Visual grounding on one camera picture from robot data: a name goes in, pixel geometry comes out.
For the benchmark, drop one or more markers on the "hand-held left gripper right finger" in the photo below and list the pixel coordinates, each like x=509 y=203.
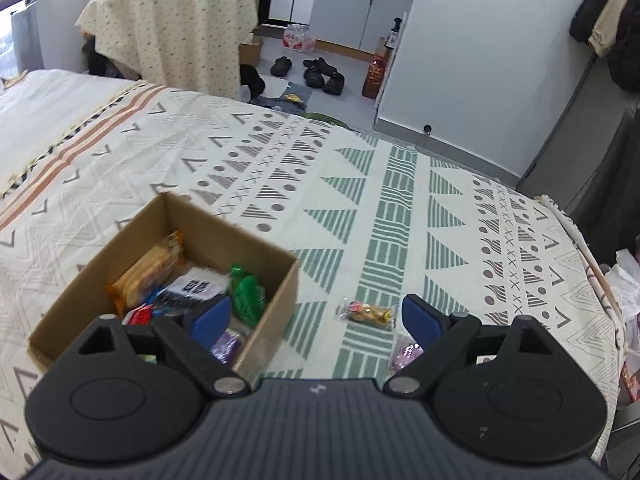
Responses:
x=422 y=320

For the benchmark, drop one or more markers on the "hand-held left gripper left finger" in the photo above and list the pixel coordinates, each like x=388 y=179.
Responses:
x=212 y=317

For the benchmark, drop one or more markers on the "pink cake snack packet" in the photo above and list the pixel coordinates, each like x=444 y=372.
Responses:
x=406 y=352

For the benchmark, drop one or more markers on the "dark green snack packet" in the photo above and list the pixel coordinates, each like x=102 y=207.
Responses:
x=248 y=295

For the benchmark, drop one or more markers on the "clear twisted snack packet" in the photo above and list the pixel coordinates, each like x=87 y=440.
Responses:
x=367 y=314

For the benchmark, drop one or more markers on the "brown cardboard box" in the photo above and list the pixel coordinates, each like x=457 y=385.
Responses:
x=270 y=300

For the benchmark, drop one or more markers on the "red and white snack packet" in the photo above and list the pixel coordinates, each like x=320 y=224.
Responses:
x=137 y=315

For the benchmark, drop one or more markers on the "orange rice cracker packet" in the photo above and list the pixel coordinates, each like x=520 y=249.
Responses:
x=145 y=270

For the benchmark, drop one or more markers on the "long purple snack packet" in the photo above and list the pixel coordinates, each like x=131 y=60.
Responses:
x=226 y=347

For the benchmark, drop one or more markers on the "patterned blanket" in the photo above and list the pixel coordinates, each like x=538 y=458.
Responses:
x=350 y=200

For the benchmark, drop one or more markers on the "white plastic bag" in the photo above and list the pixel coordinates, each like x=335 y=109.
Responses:
x=622 y=285

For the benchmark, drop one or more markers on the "papers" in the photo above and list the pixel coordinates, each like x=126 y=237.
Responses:
x=287 y=92

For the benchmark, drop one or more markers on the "black bag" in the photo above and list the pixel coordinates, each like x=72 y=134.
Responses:
x=252 y=80

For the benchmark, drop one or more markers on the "red tea bottle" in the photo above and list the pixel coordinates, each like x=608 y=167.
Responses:
x=374 y=77

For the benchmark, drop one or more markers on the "black shoe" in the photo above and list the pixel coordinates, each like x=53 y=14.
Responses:
x=334 y=84
x=315 y=77
x=322 y=66
x=281 y=66

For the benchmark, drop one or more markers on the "white quilt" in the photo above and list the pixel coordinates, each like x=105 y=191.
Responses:
x=45 y=115

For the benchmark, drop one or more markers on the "small cardboard box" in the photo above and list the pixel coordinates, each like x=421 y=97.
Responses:
x=251 y=51

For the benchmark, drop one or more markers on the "dark item under table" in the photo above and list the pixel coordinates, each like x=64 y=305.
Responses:
x=100 y=62

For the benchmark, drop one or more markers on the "table with dotted cloth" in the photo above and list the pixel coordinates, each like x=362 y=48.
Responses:
x=175 y=30

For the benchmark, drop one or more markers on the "pack of water bottles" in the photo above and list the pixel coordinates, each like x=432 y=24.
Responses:
x=299 y=39

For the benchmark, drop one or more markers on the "white kitchen cabinet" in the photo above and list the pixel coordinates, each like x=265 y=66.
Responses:
x=355 y=10

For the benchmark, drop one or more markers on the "dark hanging clothes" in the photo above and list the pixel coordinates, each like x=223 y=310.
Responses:
x=627 y=50

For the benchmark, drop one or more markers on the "beige hanging garment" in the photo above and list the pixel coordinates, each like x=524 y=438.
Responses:
x=607 y=15

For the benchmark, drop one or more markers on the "black hanging coat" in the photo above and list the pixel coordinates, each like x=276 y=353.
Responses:
x=590 y=5

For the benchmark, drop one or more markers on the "window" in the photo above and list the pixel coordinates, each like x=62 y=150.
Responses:
x=15 y=15

